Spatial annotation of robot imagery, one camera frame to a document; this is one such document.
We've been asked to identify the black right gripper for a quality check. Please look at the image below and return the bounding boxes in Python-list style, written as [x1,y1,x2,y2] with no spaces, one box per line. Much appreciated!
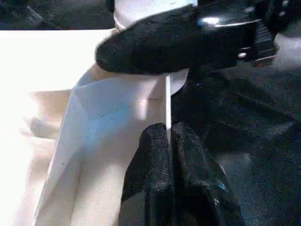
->
[197,0,290,65]

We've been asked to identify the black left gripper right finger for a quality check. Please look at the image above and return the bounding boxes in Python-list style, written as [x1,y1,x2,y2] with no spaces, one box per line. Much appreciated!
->
[171,121,245,226]

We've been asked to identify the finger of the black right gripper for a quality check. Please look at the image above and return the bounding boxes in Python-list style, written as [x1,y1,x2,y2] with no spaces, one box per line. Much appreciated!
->
[95,6,238,75]

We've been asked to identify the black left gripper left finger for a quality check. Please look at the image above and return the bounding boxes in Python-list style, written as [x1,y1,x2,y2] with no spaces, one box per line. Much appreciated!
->
[119,122,176,226]

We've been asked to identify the white plastic table leg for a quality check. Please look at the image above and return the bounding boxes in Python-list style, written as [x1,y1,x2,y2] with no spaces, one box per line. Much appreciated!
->
[112,0,198,32]

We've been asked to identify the white plastic table top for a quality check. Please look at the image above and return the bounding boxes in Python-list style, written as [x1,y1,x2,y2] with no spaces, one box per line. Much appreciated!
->
[0,29,190,226]

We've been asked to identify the black mat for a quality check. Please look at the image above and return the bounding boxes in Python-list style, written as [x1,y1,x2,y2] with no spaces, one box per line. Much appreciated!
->
[0,0,301,226]

